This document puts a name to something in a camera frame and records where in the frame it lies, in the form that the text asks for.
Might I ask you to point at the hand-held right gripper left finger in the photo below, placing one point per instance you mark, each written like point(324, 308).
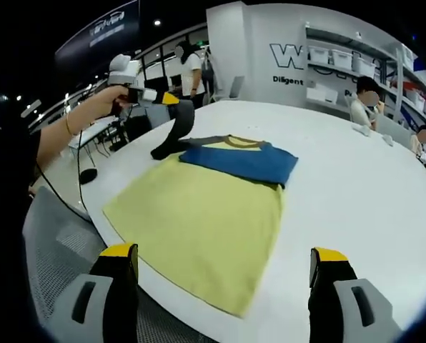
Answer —
point(118, 286)

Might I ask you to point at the dark hanging banner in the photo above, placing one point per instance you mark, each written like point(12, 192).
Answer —
point(98, 32)

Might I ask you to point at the white cloth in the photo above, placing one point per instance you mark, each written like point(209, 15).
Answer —
point(362, 130)
point(388, 140)

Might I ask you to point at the grey metal shelf unit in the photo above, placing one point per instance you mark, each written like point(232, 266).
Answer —
point(377, 53)

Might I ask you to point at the row of white storage boxes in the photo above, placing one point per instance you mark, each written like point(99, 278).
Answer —
point(345, 59)

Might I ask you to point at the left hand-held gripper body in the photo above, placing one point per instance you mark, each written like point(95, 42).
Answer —
point(125, 73)

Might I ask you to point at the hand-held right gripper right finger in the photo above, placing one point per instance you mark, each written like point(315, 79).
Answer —
point(329, 286)

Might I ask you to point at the person's left hand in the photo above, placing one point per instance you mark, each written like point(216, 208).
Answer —
point(98, 105)

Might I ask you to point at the yellow garment with blue sleeve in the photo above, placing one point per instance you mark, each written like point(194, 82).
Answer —
point(206, 221)

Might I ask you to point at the grey mesh office chair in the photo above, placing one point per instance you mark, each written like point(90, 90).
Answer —
point(55, 250)

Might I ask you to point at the black oval object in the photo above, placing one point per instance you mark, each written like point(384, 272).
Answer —
point(89, 176)

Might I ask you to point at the grey laptop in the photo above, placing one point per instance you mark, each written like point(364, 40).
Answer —
point(393, 129)

